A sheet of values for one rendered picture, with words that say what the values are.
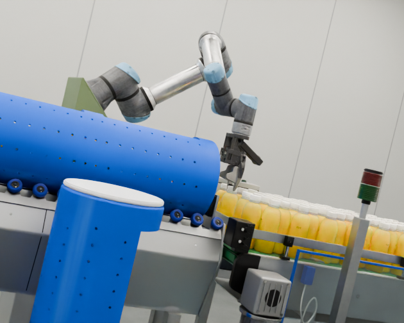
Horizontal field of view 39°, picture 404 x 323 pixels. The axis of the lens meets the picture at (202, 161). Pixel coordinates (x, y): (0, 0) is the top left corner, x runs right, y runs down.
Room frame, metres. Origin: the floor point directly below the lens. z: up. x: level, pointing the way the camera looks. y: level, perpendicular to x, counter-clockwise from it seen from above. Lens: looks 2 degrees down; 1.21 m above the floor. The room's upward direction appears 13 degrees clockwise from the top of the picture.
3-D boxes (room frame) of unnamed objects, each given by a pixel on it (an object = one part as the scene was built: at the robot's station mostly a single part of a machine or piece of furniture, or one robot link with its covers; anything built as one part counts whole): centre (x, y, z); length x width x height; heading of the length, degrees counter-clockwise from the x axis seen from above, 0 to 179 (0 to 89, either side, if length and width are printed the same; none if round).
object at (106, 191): (1.56, 0.21, 1.03); 0.28 x 0.28 x 0.01
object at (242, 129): (2.17, -0.12, 1.30); 0.08 x 0.08 x 0.05
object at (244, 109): (2.18, -0.12, 1.38); 0.09 x 0.08 x 0.11; 48
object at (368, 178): (1.85, -0.55, 1.23); 0.06 x 0.06 x 0.04
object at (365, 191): (1.85, -0.55, 1.18); 0.06 x 0.06 x 0.05
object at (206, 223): (2.05, -0.06, 0.99); 0.10 x 0.02 x 0.12; 21
